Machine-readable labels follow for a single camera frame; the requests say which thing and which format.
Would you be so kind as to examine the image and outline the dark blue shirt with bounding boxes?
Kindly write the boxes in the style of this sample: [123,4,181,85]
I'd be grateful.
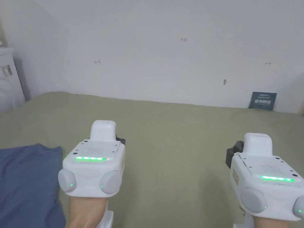
[0,143,67,228]

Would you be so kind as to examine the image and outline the person's left hand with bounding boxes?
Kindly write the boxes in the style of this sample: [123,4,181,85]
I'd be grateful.
[65,196,109,228]

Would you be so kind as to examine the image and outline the person's right hand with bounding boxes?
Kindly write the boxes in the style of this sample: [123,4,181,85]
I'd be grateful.
[247,213,304,228]

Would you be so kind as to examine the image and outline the white washing machine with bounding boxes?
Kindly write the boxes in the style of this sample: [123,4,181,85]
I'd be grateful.
[0,46,27,115]

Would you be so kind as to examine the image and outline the bed with pale green sheet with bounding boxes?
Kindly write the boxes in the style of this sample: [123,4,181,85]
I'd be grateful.
[0,91,304,228]

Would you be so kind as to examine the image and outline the dark square card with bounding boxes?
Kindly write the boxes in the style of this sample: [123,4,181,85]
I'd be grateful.
[248,91,278,111]

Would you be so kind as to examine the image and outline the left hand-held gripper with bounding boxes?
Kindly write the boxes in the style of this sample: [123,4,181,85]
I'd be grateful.
[58,120,126,228]

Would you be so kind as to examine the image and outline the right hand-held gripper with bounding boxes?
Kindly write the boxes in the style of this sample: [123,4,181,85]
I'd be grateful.
[225,133,304,228]

